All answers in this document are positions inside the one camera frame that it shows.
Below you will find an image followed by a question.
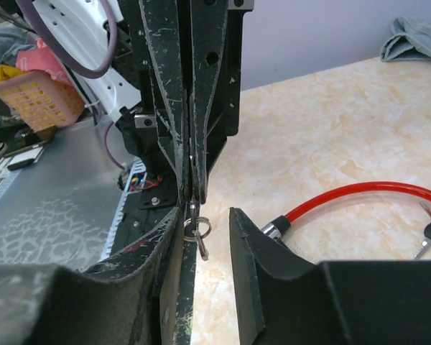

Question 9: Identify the red cable lock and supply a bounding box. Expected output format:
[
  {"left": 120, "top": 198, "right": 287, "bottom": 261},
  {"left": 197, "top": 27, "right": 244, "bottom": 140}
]
[{"left": 261, "top": 181, "right": 431, "bottom": 240}]

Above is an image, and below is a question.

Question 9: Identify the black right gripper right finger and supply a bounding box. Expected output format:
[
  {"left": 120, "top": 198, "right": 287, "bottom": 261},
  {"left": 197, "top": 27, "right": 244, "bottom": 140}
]
[{"left": 229, "top": 208, "right": 431, "bottom": 344}]

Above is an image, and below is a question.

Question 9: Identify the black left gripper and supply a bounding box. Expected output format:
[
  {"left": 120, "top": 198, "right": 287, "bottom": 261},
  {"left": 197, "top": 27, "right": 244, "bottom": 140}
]
[{"left": 119, "top": 1, "right": 254, "bottom": 203}]

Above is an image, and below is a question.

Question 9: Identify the silver key bunch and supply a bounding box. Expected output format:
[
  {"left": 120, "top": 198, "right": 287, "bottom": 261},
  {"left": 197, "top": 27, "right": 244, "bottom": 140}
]
[{"left": 183, "top": 153, "right": 213, "bottom": 261}]

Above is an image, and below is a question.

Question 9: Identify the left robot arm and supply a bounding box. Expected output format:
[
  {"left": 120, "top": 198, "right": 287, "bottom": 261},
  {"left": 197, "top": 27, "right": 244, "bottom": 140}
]
[{"left": 19, "top": 1, "right": 254, "bottom": 204}]

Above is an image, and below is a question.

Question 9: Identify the grey blue cloth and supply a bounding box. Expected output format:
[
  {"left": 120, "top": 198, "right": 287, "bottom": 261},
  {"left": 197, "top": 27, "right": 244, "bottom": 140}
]
[{"left": 380, "top": 17, "right": 431, "bottom": 63}]

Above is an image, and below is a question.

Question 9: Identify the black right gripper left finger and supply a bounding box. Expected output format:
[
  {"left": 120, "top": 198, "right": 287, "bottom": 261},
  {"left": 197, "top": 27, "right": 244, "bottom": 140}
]
[{"left": 0, "top": 206, "right": 193, "bottom": 344}]

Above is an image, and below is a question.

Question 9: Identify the grey slotted cable duct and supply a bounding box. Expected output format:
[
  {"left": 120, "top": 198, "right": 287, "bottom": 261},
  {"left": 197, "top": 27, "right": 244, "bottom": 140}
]
[{"left": 100, "top": 158, "right": 146, "bottom": 261}]

